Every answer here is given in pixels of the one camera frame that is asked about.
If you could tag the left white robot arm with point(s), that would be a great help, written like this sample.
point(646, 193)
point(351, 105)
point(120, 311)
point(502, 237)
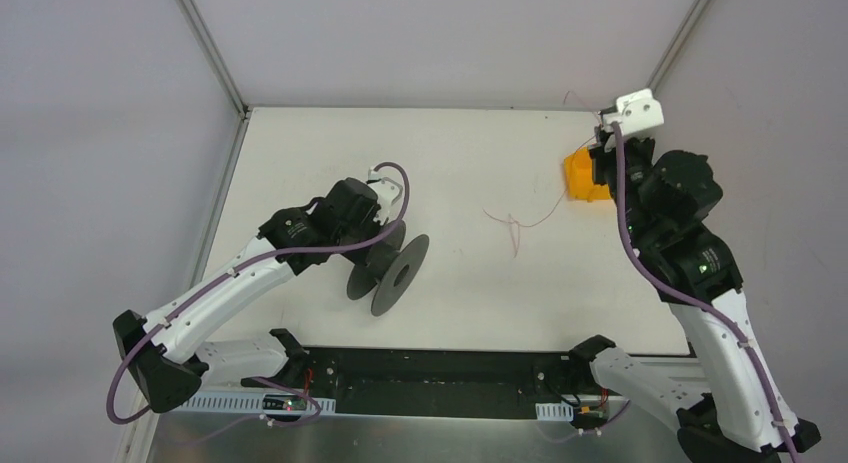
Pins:
point(168, 352)

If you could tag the white cable duct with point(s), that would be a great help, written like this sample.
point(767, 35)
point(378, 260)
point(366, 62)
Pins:
point(270, 403)
point(554, 412)

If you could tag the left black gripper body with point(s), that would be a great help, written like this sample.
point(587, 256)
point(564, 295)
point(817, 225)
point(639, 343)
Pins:
point(387, 229)

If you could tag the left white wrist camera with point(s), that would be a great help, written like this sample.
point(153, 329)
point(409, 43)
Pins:
point(389, 195)

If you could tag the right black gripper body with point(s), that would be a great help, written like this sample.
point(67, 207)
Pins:
point(602, 175)

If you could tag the aluminium frame rail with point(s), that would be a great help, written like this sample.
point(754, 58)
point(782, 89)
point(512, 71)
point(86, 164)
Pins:
point(284, 361)

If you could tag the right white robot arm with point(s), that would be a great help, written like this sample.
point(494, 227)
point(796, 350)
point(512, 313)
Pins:
point(661, 205)

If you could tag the left white cable duct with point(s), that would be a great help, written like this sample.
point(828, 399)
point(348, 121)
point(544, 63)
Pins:
point(270, 403)

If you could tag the right white cable duct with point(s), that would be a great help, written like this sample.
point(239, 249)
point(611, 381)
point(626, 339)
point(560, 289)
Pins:
point(554, 412)

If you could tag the orange plastic bin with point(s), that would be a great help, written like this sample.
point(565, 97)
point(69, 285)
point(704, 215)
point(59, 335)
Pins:
point(579, 182)

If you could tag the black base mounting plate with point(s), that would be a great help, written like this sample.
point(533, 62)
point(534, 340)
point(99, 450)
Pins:
point(435, 383)

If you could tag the black cable spool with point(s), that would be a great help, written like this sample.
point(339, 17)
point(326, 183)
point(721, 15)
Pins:
point(386, 269)

